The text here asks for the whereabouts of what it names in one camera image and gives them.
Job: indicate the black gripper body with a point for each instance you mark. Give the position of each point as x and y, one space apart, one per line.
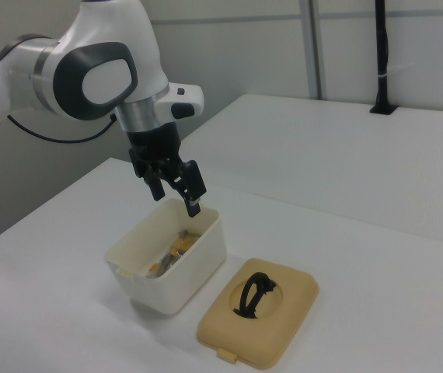
153 145

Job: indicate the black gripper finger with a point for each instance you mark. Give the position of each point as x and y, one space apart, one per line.
157 186
192 182

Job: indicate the tan plastic case lid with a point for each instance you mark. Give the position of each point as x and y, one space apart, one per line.
283 330

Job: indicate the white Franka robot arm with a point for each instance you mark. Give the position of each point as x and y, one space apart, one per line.
101 35

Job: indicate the yellow clamp tool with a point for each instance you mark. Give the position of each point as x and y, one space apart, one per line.
184 245

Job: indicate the white plastic tool case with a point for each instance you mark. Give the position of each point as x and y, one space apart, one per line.
190 268

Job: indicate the grey partition post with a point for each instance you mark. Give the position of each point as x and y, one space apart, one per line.
314 46

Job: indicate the black camera pole with base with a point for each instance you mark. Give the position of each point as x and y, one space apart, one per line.
381 58

